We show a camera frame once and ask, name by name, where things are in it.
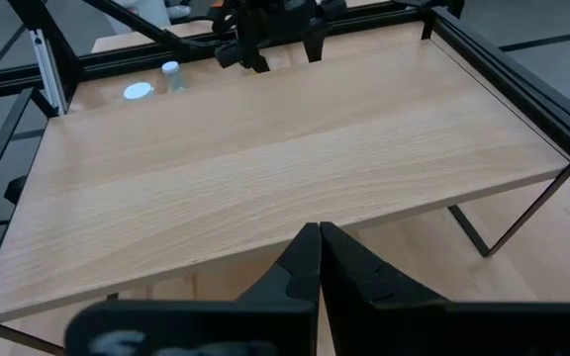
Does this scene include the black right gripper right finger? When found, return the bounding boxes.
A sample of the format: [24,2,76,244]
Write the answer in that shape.
[320,221,570,356]

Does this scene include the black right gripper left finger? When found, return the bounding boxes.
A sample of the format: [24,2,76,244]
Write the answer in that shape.
[64,222,323,356]

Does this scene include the wooden shelf black metal legs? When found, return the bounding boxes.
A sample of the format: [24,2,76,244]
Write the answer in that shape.
[0,22,570,356]

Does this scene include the silver aluminium extrusion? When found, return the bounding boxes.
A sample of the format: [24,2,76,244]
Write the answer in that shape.
[28,28,68,118]

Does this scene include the white melatonin bottle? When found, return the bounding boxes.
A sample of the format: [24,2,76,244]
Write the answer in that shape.
[122,81,155,103]

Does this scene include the black aluminium table frame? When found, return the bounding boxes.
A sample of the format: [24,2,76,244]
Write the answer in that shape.
[0,0,570,233]

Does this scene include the clear pill bottle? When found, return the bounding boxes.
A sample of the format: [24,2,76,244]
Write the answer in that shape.
[160,59,187,95]

